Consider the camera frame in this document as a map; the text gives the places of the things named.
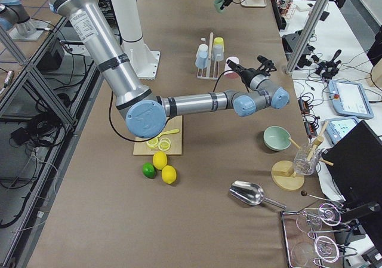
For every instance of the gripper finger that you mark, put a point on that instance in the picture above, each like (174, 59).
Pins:
(221, 3)
(234, 66)

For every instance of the green cup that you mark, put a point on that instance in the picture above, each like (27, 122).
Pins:
(218, 5)

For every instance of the grey cup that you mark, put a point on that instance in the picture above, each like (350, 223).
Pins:
(218, 52)

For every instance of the yellow cup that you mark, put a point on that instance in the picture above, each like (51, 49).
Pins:
(218, 42)

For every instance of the light blue cup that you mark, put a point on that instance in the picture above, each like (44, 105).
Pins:
(201, 59)

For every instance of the white cup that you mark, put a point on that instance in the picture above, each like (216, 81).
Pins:
(202, 48)

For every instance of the beige tray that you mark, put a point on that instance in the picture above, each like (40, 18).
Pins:
(254, 3)

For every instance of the mint green bowl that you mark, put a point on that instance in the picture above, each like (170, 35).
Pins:
(276, 138)

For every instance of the yellow plastic knife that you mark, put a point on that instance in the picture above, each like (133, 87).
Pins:
(173, 131)

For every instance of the blue teach pendant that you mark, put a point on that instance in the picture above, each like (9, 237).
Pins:
(349, 99)
(337, 128)

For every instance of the glass mug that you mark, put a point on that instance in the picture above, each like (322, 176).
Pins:
(304, 166)

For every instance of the lemon slice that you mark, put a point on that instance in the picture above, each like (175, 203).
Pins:
(164, 144)
(152, 143)

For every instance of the wooden mug tree stand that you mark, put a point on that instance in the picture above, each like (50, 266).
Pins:
(283, 173)

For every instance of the whole yellow lemon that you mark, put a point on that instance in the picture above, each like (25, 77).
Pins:
(159, 160)

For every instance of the bamboo cutting board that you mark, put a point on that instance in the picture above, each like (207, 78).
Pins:
(141, 149)

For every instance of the green lime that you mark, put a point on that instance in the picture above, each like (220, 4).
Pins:
(148, 170)

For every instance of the black monitor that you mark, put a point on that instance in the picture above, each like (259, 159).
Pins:
(356, 168)

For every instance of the white wire cup holder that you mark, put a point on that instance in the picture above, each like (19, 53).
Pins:
(212, 70)

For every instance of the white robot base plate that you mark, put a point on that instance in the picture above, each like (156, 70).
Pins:
(144, 61)

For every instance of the wire glass rack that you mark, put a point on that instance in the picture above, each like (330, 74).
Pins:
(309, 236)

